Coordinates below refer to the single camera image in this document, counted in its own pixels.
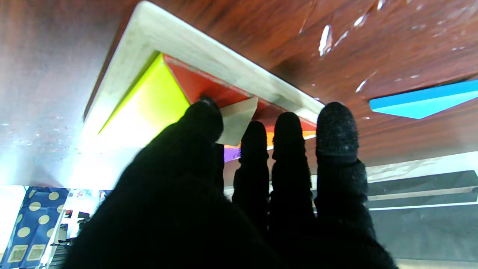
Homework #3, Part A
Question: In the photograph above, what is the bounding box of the purple tangram triangle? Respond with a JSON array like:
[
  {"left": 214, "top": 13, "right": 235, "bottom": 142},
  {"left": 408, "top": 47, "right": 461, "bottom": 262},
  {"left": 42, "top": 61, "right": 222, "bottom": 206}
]
[{"left": 223, "top": 146, "right": 242, "bottom": 163}]

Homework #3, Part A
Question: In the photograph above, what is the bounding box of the large yellow tangram triangle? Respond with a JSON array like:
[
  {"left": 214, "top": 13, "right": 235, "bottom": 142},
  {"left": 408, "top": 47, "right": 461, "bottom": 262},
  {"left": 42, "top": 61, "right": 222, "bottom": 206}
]
[{"left": 98, "top": 52, "right": 191, "bottom": 150}]

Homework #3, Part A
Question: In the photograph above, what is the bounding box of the dark brown leather sofa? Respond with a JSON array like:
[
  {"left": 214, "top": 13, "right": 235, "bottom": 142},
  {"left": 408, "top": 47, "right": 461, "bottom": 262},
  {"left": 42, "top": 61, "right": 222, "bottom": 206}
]
[{"left": 370, "top": 204, "right": 478, "bottom": 263}]

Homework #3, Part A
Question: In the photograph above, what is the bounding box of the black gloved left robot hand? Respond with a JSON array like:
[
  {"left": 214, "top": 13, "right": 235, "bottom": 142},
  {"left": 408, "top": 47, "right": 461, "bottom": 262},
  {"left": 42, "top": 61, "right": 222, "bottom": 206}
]
[{"left": 63, "top": 96, "right": 398, "bottom": 269}]

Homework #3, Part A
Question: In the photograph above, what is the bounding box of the small cream tangram triangle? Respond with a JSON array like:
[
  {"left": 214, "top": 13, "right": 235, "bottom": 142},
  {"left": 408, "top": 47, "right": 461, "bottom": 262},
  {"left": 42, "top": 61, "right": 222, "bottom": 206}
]
[{"left": 216, "top": 97, "right": 259, "bottom": 146}]

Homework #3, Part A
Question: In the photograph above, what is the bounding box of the marble coffee table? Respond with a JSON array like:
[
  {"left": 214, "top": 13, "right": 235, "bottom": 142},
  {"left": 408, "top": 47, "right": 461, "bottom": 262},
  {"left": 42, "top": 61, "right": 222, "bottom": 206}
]
[{"left": 224, "top": 151, "right": 478, "bottom": 211}]

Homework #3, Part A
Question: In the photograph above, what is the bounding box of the large red tangram triangle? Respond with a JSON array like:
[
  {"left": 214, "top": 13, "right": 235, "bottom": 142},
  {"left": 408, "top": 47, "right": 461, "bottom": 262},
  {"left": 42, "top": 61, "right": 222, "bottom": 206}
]
[{"left": 163, "top": 54, "right": 317, "bottom": 132}]

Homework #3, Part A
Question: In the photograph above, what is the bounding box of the blue polka dot cloth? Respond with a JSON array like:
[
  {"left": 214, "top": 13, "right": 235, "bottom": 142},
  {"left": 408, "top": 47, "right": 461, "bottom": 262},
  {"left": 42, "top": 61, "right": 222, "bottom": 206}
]
[{"left": 0, "top": 186, "right": 70, "bottom": 269}]

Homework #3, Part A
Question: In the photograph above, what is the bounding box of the small blue tangram triangle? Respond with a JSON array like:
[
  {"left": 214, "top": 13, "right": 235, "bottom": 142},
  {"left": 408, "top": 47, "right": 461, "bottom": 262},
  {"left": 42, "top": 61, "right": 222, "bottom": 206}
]
[{"left": 369, "top": 79, "right": 478, "bottom": 120}]

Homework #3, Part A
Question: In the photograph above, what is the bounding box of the orange tangram parallelogram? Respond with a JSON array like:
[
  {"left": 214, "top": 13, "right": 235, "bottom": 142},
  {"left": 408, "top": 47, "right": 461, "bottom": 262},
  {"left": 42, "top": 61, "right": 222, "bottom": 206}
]
[{"left": 235, "top": 130, "right": 317, "bottom": 148}]

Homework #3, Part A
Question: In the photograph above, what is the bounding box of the long black decorative tray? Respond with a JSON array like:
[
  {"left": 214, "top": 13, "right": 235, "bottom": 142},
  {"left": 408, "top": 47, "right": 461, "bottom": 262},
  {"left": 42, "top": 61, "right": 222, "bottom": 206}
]
[{"left": 365, "top": 170, "right": 478, "bottom": 210}]

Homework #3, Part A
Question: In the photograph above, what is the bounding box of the square wooden puzzle tray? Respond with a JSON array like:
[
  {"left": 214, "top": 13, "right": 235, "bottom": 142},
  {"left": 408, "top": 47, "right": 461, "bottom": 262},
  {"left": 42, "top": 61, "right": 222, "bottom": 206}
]
[{"left": 83, "top": 1, "right": 325, "bottom": 150}]

